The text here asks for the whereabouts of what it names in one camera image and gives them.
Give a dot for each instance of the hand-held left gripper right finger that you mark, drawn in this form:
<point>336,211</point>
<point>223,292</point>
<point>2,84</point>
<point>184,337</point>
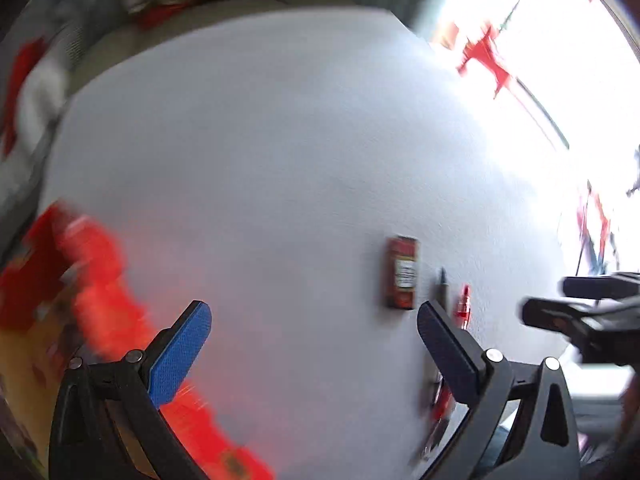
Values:
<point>445,355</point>

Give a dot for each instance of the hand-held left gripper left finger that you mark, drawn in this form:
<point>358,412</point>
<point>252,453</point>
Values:
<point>180,355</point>

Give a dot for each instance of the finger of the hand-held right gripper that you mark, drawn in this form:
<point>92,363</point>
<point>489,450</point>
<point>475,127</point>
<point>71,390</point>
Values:
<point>595,286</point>
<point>555,315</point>

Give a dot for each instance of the red gel pen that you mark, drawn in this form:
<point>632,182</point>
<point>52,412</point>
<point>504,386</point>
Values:
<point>464,305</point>

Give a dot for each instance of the red paper window decoration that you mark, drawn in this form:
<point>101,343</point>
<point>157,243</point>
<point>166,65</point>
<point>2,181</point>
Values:
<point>487,57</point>
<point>597,230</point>

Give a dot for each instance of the grey capped pen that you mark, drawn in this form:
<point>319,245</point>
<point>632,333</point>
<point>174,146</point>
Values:
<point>442,287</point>

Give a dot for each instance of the red box with white label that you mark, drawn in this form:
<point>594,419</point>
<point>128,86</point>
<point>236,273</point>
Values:
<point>402,270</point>

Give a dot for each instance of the red printed cardboard box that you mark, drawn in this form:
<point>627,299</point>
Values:
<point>95,280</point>

